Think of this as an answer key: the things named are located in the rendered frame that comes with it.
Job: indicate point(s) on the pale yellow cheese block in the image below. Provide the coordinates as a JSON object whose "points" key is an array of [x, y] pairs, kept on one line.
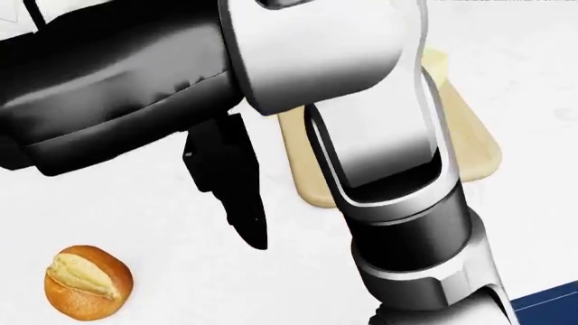
{"points": [[437, 66]]}

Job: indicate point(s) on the beige wooden cutting board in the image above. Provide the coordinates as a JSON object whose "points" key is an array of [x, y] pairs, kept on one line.
{"points": [[469, 142]]}

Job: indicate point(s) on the round brown bread roll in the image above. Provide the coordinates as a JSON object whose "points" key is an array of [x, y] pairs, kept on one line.
{"points": [[88, 284]]}

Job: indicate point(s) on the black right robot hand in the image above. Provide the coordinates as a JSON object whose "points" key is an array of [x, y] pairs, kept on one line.
{"points": [[104, 91]]}

